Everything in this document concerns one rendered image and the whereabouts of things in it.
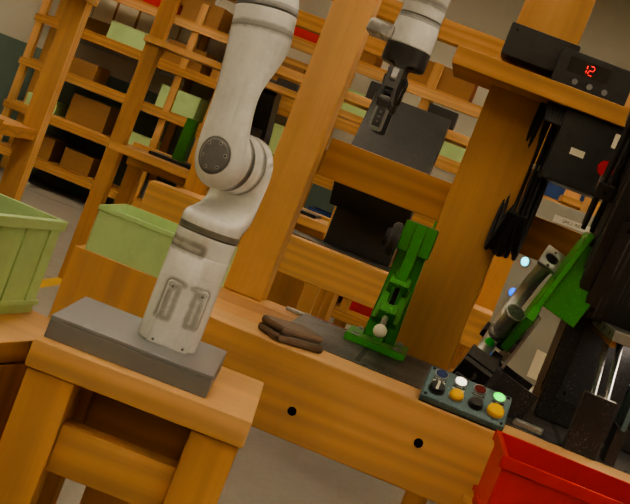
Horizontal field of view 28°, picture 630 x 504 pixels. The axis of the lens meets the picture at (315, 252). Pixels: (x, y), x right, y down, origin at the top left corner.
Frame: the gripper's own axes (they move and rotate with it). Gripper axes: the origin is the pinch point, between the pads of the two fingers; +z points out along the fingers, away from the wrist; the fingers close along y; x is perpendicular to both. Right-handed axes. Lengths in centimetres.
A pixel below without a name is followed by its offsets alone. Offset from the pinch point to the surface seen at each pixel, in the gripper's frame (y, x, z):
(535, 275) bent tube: 39, -35, 14
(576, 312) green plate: 29, -44, 17
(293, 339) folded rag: 8.1, 1.0, 38.6
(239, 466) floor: 272, 28, 129
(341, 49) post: 65, 20, -16
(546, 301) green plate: 29, -38, 17
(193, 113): 960, 260, 9
